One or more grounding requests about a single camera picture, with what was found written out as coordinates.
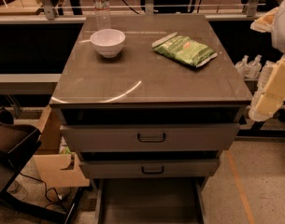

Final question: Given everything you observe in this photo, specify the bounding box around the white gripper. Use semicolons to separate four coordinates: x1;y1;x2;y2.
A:
249;0;285;122

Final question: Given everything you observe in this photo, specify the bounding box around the green jalapeno chip bag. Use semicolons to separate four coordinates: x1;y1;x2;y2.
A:
151;33;217;68

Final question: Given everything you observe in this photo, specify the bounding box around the upper grey drawer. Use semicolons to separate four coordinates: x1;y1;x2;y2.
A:
60;123;239;152

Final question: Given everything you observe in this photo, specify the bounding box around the grey drawer cabinet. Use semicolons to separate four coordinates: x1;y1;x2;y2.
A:
49;14;254;224

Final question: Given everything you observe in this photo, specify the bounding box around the middle grey drawer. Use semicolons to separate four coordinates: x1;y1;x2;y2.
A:
79;159;220;179

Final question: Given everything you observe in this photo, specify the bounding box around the open bottom grey drawer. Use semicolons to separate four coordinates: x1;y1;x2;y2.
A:
94;178;207;224

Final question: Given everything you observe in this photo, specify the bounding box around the clear pump bottle right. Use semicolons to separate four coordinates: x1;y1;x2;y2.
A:
246;55;262;79

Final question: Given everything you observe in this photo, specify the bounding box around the clear pump bottle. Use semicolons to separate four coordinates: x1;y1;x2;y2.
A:
246;55;262;79
235;55;249;77

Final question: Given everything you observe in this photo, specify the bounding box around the clear pump bottle left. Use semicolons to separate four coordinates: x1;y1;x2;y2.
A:
235;55;249;77

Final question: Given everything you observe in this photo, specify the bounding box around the white ceramic bowl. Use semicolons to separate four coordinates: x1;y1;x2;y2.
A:
90;29;126;58

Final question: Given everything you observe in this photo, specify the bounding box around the clear plastic water bottle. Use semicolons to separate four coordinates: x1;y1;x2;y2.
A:
93;0;111;30

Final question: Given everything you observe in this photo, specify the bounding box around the brown cardboard box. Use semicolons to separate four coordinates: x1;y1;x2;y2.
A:
34;105;90;188

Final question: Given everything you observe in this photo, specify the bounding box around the metal railing shelf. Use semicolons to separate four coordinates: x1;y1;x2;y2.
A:
0;0;283;22

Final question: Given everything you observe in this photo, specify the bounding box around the black side cart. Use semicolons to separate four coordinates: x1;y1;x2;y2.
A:
0;107;83;224

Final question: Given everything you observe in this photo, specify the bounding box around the black floor cable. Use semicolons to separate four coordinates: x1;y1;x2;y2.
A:
18;171;73;224

